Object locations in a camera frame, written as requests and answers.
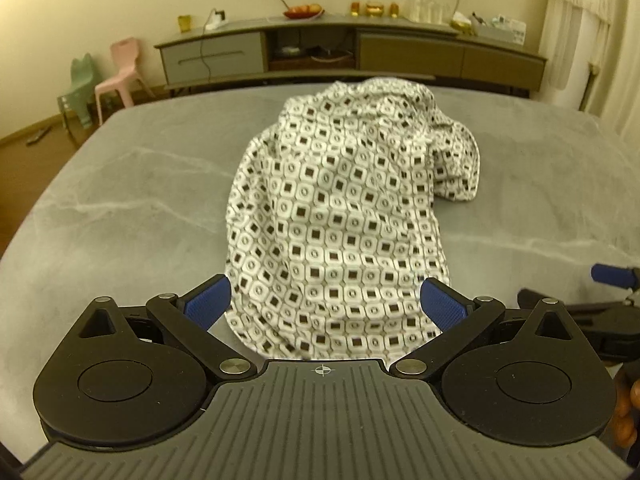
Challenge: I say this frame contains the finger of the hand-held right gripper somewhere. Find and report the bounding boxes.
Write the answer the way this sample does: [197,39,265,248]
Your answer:
[590,264,640,291]
[517,287,640,328]

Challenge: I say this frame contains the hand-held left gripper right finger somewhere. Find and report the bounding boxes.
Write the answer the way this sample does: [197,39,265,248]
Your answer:
[389,276,571,378]

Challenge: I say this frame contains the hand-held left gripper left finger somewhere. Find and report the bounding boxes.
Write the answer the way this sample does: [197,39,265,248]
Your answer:
[75,274,257,381]

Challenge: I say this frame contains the white black patterned pants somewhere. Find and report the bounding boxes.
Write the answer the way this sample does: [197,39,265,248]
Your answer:
[223,77,483,362]

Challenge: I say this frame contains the person's right hand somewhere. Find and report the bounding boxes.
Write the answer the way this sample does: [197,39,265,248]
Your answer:
[612,370,640,448]

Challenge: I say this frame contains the grey television cabinet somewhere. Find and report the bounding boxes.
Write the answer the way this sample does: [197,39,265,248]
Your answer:
[154,12,548,100]

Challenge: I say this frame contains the white curtain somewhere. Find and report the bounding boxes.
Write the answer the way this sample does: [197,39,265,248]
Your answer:
[537,0,640,137]

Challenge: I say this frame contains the pink plastic chair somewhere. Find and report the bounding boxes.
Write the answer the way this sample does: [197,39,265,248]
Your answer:
[94,37,152,127]

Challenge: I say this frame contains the green plastic chair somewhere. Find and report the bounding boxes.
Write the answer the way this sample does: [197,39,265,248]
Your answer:
[56,55,104,134]

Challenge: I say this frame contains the white printed box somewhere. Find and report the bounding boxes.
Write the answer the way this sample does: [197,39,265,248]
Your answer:
[472,12,529,44]

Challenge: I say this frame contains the gold tissue box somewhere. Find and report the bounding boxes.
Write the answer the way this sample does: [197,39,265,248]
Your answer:
[450,11,476,36]

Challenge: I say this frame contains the group of clear glasses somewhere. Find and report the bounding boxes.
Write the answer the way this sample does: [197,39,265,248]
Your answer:
[405,0,453,25]

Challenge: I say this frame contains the red fruit plate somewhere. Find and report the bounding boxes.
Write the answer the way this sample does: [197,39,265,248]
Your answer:
[283,4,326,21]

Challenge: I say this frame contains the black charger cable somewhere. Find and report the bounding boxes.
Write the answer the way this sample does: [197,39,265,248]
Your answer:
[199,22,213,77]

